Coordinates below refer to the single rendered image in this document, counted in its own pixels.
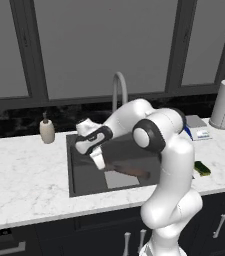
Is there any pan with blue handle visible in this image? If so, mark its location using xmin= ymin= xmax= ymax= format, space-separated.
xmin=182 ymin=122 xmax=194 ymax=142

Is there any green and yellow sponge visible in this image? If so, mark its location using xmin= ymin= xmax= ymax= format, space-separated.
xmin=193 ymin=160 xmax=213 ymax=178

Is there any dark framed window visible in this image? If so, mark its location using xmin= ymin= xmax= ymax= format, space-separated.
xmin=0 ymin=0 xmax=225 ymax=112

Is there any beige soap dispenser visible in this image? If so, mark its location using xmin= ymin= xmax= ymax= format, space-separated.
xmin=39 ymin=112 xmax=56 ymax=145

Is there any grey curved tap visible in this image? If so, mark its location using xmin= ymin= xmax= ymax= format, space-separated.
xmin=111 ymin=71 xmax=129 ymax=114

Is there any silver cupboard handle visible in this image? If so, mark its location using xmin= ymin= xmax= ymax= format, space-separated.
xmin=212 ymin=213 xmax=225 ymax=240
xmin=137 ymin=228 xmax=148 ymax=255
xmin=122 ymin=231 xmax=132 ymax=256

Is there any dark cupboard door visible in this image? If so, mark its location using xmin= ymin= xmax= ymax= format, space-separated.
xmin=180 ymin=190 xmax=225 ymax=256
xmin=33 ymin=207 xmax=152 ymax=256

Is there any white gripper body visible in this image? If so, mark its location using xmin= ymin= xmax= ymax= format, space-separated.
xmin=89 ymin=146 xmax=108 ymax=172

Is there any black dishwasher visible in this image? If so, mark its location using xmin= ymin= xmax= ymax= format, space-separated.
xmin=0 ymin=225 xmax=38 ymax=256

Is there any dark steel sink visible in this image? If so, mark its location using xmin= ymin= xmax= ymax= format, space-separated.
xmin=65 ymin=131 xmax=162 ymax=199

